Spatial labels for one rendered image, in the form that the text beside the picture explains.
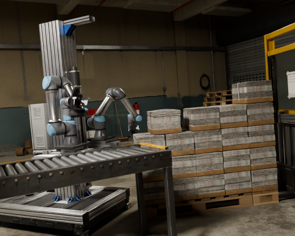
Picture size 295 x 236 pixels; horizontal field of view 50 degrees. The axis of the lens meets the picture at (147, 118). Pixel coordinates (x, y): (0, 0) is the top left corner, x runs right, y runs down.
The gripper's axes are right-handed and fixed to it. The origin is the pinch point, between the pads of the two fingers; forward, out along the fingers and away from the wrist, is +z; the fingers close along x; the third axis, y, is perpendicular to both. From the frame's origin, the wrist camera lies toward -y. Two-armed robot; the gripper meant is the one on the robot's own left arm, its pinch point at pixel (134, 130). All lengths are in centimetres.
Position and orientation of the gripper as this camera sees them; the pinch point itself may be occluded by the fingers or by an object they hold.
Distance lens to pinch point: 354.3
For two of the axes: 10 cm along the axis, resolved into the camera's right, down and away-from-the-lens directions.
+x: 9.9, -0.8, 1.4
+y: -0.8, -10.0, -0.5
